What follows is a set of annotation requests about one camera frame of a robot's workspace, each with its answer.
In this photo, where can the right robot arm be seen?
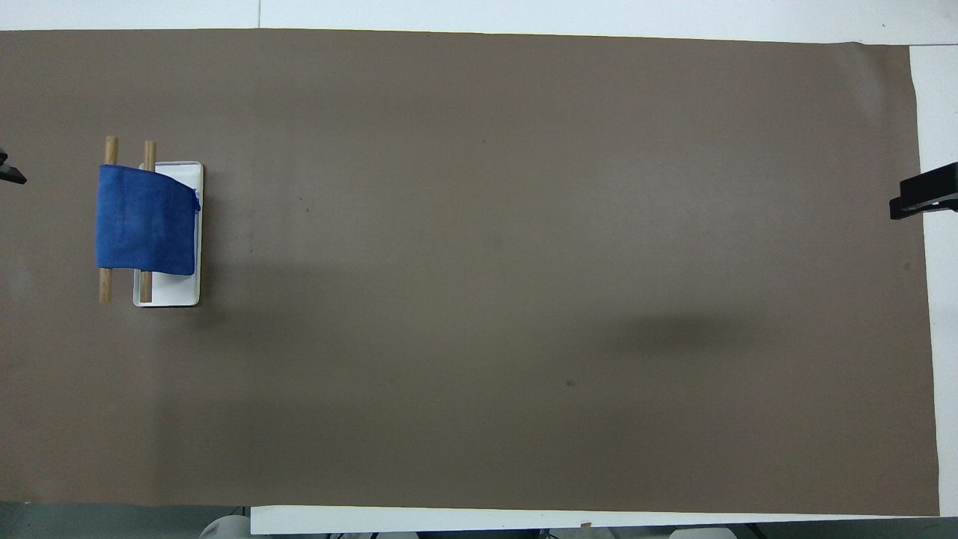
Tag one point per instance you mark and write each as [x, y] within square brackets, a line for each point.
[702, 534]

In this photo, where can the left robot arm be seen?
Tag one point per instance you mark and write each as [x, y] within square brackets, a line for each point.
[227, 528]

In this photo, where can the blue towel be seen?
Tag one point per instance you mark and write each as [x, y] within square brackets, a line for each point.
[142, 221]

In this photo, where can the wooden towel rack white base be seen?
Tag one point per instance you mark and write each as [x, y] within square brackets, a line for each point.
[178, 290]

